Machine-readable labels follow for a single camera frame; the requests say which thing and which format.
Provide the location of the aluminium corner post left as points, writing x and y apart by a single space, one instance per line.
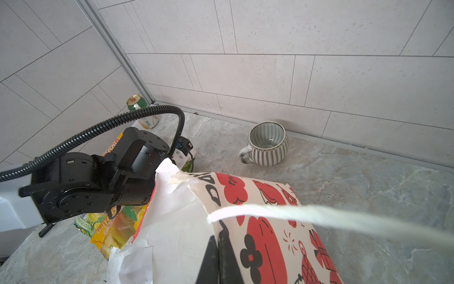
101 27

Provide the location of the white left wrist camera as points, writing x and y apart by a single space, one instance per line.
184 155

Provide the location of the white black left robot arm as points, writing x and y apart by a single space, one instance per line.
64 183

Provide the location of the grey ribbed ceramic mug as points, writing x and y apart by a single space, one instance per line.
267 144

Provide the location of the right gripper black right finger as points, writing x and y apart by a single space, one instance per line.
228 266

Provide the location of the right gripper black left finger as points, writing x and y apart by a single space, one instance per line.
209 271

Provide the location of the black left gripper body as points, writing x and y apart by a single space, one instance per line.
131 167

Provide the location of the white red printed paper bag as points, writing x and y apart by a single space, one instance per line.
273 235

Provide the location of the green rainbow snack bag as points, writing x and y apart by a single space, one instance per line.
89 223

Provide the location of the yellow barcode snack bag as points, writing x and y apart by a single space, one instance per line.
115 233

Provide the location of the yellow orange snack bag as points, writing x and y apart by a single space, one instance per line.
113 145

